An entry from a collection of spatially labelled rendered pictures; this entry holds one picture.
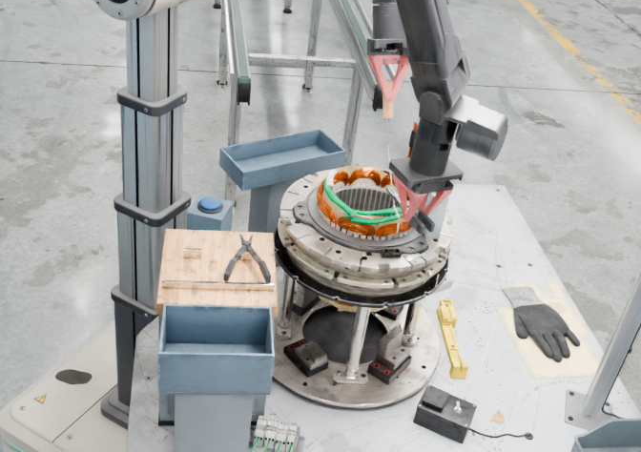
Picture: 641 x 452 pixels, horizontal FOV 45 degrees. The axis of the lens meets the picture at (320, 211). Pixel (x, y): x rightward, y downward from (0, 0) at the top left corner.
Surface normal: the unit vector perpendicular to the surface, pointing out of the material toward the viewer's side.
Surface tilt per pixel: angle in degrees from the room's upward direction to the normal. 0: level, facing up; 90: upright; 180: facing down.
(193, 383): 90
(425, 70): 110
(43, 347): 0
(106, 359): 0
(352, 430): 0
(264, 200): 90
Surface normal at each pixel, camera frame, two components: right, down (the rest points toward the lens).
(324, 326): 0.11, -0.83
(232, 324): 0.09, 0.57
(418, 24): -0.46, 0.71
